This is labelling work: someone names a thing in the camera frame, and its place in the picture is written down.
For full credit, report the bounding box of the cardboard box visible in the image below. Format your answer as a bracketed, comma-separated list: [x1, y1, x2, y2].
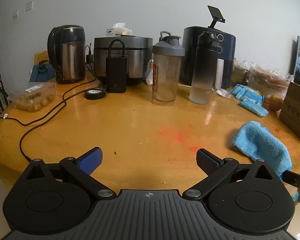
[279, 81, 300, 148]

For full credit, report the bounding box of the black phone stand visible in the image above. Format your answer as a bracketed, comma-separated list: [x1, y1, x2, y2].
[207, 5, 226, 28]

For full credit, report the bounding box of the clear crumpled plastic bag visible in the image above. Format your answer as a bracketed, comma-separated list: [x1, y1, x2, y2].
[234, 60, 250, 85]

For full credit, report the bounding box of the white tissue box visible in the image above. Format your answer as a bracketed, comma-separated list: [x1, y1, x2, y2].
[105, 23, 133, 37]

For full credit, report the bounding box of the round brown fruit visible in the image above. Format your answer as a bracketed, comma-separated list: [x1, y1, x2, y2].
[269, 95, 283, 112]

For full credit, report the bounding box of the wooden chair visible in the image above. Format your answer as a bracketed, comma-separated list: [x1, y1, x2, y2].
[34, 50, 50, 67]

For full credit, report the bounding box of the clear box of yellow fruits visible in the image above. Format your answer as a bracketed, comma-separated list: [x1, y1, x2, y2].
[9, 82, 57, 112]

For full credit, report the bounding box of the black portable air pump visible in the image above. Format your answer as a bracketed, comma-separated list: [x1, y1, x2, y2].
[105, 39, 127, 93]

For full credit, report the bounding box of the white tape ring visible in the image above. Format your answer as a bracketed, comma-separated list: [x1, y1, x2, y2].
[214, 87, 232, 98]

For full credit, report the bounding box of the white granule plastic bag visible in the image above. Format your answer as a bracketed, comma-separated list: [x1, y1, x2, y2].
[145, 59, 155, 85]

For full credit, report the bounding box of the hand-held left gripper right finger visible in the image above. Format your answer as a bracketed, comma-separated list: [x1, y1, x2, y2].
[181, 148, 276, 202]

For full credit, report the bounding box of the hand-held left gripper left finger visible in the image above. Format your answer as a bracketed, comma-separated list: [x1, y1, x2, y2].
[26, 146, 117, 201]

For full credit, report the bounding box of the grey steel rice cooker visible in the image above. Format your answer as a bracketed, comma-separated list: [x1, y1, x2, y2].
[94, 36, 153, 86]

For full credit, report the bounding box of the black steel electric kettle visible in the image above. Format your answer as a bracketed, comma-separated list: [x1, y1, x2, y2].
[47, 25, 87, 85]

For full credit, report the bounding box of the dark blue air fryer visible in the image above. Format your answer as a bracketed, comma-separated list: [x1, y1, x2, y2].
[179, 26, 237, 88]

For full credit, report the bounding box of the black cable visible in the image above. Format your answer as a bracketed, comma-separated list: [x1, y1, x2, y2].
[0, 73, 98, 163]

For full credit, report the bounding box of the black frosted water bottle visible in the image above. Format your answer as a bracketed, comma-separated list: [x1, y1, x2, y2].
[189, 31, 220, 105]

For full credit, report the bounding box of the clear shaker bottle grey lid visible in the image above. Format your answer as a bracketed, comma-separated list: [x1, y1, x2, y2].
[152, 31, 186, 106]

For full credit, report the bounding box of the bag of round flatbreads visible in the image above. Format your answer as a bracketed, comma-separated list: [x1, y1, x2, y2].
[247, 66, 290, 99]

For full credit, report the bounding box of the pile of blue packets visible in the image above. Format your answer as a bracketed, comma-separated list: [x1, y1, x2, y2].
[229, 84, 269, 117]

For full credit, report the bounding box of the black tape roll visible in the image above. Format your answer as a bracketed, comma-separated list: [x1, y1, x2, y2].
[84, 87, 108, 100]

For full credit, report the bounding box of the blue bag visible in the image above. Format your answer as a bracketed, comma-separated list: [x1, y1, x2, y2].
[29, 60, 56, 83]

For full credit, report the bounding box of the blue microfibre cloth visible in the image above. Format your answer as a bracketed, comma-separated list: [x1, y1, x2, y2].
[230, 121, 292, 177]

